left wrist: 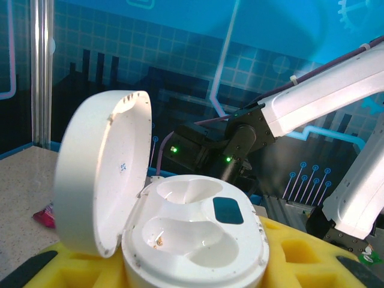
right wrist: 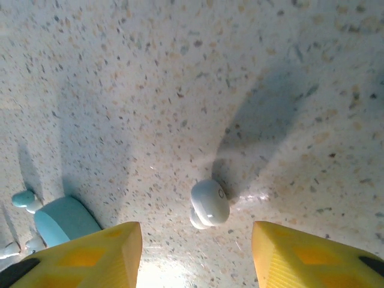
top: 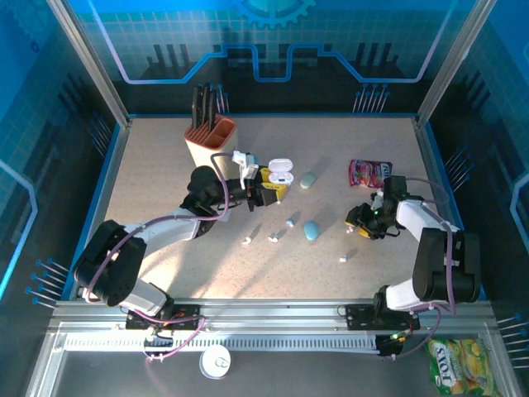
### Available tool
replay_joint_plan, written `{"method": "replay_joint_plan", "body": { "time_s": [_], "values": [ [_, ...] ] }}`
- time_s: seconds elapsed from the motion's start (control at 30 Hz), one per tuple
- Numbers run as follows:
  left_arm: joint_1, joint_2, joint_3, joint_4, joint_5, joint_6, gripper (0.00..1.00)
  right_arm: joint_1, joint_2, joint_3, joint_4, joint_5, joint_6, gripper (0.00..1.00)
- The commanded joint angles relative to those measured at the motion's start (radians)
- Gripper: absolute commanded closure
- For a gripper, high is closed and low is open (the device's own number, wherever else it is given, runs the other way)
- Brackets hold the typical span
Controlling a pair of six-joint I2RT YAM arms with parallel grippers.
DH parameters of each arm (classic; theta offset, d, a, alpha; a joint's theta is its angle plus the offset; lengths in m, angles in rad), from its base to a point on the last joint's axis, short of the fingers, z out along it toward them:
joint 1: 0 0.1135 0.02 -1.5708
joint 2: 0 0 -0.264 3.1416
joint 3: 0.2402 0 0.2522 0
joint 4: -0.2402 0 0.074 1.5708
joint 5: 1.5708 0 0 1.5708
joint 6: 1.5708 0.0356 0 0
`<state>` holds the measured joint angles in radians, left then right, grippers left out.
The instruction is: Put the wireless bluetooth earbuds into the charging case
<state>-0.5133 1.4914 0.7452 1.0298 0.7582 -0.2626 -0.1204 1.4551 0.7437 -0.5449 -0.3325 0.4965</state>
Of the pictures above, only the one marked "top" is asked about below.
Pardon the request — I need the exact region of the white oval earbud case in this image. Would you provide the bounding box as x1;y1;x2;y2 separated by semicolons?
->
267;158;296;186

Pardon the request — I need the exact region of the beige knife holder orange rim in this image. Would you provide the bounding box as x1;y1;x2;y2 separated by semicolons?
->
184;114;241;185

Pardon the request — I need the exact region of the red candy packet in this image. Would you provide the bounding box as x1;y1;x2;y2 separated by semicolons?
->
348;159;393;189

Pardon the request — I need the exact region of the yellow green candy bag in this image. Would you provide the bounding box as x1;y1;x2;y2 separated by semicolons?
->
424;337;499;397

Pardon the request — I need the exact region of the white round lid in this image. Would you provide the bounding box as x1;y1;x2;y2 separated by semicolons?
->
198;345;233;380

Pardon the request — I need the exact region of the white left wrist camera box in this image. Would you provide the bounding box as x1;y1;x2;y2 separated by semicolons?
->
231;150;262;190

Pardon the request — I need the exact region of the aluminium side rail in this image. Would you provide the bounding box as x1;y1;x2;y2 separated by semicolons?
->
414;117;476;299
76;118;133;299

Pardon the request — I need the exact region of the black handled knife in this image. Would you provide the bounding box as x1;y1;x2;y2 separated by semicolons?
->
199;83;211;125
191;85;203;130
207;88;218;132

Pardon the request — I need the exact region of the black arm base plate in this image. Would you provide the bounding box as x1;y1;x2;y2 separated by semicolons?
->
345;304;422;331
125;304;207;331

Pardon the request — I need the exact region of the aluminium frame rail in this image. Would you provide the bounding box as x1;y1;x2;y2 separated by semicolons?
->
49;298;499;332

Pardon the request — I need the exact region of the white slotted cable duct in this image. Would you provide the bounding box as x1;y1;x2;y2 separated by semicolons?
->
64;335;384;353

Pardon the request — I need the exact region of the aluminium frame post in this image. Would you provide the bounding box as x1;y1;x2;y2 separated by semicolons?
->
416;0;499;127
45;0;132;127

